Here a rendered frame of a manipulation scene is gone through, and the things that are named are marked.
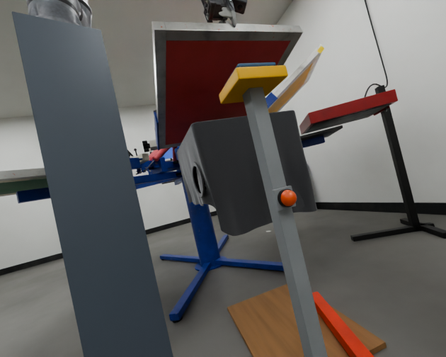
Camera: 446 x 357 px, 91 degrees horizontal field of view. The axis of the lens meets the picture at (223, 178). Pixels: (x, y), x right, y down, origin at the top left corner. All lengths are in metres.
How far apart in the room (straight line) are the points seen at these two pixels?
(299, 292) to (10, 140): 5.96
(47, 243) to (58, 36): 5.23
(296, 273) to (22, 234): 5.63
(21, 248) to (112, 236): 5.35
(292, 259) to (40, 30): 0.80
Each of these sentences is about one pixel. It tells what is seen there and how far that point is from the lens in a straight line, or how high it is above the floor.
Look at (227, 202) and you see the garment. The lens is 0.79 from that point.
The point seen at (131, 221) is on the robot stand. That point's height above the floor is 0.68.
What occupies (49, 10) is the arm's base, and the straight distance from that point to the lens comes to 0.82.
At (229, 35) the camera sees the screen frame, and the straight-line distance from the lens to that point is 0.94.
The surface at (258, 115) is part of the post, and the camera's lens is 0.55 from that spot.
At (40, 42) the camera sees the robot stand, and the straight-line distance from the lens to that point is 0.74.
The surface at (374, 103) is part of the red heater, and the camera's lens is 2.02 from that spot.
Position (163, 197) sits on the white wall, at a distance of 5.38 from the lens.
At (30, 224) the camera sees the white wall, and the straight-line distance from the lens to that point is 5.85.
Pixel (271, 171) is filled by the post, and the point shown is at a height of 0.72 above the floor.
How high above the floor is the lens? 0.71
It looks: 2 degrees up
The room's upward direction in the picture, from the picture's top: 13 degrees counter-clockwise
